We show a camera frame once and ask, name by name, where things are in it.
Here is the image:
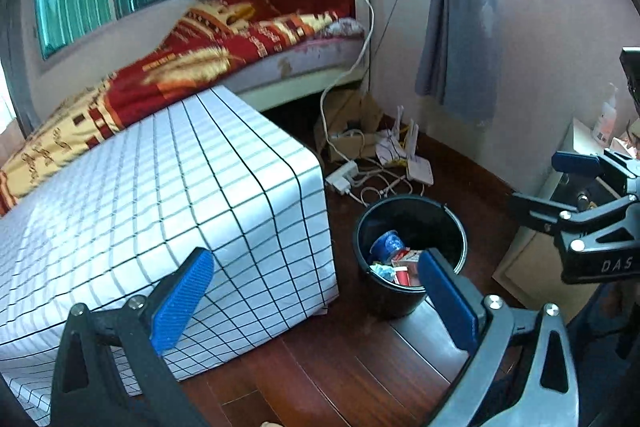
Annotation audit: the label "cardboard box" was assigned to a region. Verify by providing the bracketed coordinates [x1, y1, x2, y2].
[314, 91, 383, 162]

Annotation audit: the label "white pump bottle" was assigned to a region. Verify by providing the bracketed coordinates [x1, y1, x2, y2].
[592, 83, 621, 142]

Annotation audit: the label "floral pillow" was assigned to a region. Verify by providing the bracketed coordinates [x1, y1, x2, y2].
[320, 19, 366, 40]

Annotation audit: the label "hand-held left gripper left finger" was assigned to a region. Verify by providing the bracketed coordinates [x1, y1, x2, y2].
[50, 247, 216, 427]

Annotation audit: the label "tangled white cables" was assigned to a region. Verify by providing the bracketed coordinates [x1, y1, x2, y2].
[350, 167, 426, 206]

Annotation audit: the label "flat white network box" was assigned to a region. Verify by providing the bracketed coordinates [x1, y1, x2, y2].
[406, 157, 435, 185]

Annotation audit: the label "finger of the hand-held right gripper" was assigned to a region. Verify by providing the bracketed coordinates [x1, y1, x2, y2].
[509, 191, 581, 235]
[552, 149, 640, 195]

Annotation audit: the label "red yellow printed blanket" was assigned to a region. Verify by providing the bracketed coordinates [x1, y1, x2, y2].
[0, 0, 351, 215]

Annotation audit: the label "thin black cable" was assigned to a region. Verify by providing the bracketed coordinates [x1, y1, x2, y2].
[366, 0, 433, 95]

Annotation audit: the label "bed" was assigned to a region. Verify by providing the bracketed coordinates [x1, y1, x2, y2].
[0, 0, 373, 215]

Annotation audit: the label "black round waste bin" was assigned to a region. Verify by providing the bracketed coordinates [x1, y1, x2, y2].
[353, 196, 468, 320]

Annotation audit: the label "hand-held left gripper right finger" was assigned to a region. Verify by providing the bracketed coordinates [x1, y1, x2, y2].
[417, 248, 581, 427]

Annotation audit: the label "blue print paper cup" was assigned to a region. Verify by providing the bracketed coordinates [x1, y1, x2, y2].
[370, 231, 405, 264]

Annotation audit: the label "person's leg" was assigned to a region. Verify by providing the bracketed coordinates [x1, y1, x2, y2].
[570, 282, 640, 427]

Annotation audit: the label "white power strip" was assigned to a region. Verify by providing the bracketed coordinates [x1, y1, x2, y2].
[326, 160, 360, 195]

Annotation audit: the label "white router with antennas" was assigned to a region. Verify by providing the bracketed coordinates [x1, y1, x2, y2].
[376, 106, 421, 165]

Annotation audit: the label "grey curtain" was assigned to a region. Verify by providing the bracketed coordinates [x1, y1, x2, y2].
[415, 0, 503, 125]
[0, 0, 36, 132]

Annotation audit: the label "long white cable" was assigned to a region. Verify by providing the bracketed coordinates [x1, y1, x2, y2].
[320, 0, 376, 168]

